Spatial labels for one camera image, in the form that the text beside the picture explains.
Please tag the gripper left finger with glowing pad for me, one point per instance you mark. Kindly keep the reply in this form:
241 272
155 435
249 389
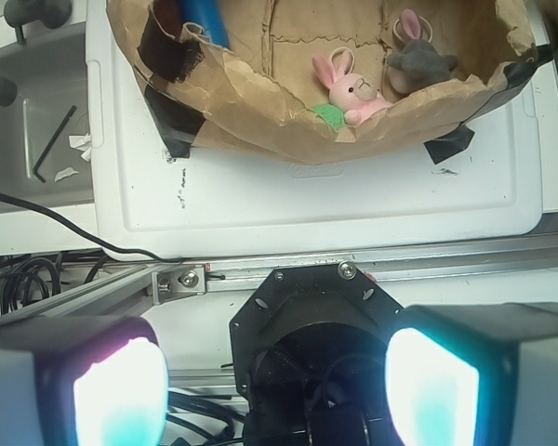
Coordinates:
81 380

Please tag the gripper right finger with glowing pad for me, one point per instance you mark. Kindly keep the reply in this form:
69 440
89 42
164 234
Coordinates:
475 374

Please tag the gray plush animal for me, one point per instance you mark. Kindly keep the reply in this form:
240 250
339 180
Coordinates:
417 64

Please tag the black hex key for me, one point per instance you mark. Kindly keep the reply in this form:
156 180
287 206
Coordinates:
51 142

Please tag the gray plastic tray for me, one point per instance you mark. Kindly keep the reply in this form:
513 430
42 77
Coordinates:
50 75

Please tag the green ball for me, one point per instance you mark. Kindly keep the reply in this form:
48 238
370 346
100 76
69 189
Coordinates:
331 114

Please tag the pink plush bunny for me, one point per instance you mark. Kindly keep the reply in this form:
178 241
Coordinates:
352 93

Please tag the brown paper bag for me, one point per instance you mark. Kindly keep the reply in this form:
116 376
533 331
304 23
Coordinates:
257 95

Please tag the blue plastic bottle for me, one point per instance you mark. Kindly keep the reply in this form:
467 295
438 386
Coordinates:
206 14

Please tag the aluminum frame rail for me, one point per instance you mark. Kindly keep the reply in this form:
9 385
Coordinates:
34 287

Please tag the black octagonal mount plate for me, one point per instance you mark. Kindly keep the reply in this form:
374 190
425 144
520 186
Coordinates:
311 366

